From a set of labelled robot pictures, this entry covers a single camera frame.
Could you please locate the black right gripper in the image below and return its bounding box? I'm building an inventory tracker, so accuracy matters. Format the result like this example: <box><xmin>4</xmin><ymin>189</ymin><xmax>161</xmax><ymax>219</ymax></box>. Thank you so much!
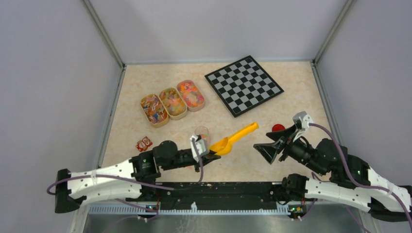
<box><xmin>253</xmin><ymin>123</ymin><xmax>326</xmax><ymax>175</ymax></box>

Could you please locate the yellow plastic scoop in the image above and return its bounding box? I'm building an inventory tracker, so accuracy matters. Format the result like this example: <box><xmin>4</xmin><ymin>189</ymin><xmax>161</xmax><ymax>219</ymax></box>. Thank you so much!
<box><xmin>209</xmin><ymin>122</ymin><xmax>259</xmax><ymax>156</ymax></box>

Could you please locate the clear glass jar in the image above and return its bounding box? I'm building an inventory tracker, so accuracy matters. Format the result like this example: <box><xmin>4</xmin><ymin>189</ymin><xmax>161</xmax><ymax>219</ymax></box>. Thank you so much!
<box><xmin>194</xmin><ymin>126</ymin><xmax>210</xmax><ymax>147</ymax></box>

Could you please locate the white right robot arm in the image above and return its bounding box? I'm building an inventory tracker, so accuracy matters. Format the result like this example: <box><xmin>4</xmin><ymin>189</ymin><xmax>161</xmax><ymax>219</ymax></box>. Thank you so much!
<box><xmin>253</xmin><ymin>126</ymin><xmax>412</xmax><ymax>222</ymax></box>

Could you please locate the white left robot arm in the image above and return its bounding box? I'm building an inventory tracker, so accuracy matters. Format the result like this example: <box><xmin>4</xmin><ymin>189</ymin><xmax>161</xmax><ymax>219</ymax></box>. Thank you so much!
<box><xmin>47</xmin><ymin>137</ymin><xmax>221</xmax><ymax>214</ymax></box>

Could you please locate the pink tray with candies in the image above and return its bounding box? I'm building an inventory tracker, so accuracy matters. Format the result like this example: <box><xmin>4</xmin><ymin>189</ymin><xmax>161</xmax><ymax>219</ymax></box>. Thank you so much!
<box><xmin>176</xmin><ymin>80</ymin><xmax>206</xmax><ymax>112</ymax></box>

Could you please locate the red jar lid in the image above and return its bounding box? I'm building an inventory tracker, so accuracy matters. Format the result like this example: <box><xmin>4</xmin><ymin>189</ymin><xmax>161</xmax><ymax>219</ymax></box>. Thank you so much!
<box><xmin>272</xmin><ymin>124</ymin><xmax>286</xmax><ymax>132</ymax></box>

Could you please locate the black white chessboard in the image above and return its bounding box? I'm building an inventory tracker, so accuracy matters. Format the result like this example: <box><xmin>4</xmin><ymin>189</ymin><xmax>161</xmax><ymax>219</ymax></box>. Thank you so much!
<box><xmin>205</xmin><ymin>55</ymin><xmax>284</xmax><ymax>117</ymax></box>

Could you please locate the red owl toy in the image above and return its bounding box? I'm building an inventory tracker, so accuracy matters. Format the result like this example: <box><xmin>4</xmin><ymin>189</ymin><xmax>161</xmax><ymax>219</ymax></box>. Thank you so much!
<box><xmin>136</xmin><ymin>136</ymin><xmax>153</xmax><ymax>152</ymax></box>

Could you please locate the cream tray with gummies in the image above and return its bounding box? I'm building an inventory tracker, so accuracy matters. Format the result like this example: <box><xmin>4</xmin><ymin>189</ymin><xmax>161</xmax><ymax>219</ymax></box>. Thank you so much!
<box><xmin>159</xmin><ymin>87</ymin><xmax>188</xmax><ymax>120</ymax></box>

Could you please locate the yellow tray with lollipops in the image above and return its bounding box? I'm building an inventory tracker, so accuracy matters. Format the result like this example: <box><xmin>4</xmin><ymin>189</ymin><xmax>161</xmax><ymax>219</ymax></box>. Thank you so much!
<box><xmin>140</xmin><ymin>94</ymin><xmax>170</xmax><ymax>128</ymax></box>

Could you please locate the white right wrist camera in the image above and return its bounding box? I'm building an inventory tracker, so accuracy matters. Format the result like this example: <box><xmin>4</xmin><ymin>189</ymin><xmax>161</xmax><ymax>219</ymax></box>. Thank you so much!
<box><xmin>292</xmin><ymin>111</ymin><xmax>314</xmax><ymax>141</ymax></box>

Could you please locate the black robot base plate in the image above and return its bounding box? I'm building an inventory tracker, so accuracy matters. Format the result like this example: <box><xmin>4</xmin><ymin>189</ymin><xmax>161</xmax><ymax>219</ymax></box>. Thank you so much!
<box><xmin>135</xmin><ymin>182</ymin><xmax>309</xmax><ymax>211</ymax></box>

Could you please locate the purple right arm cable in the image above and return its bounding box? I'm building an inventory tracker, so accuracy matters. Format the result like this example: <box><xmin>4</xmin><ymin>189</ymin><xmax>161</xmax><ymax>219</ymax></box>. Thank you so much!
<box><xmin>297</xmin><ymin>122</ymin><xmax>412</xmax><ymax>233</ymax></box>

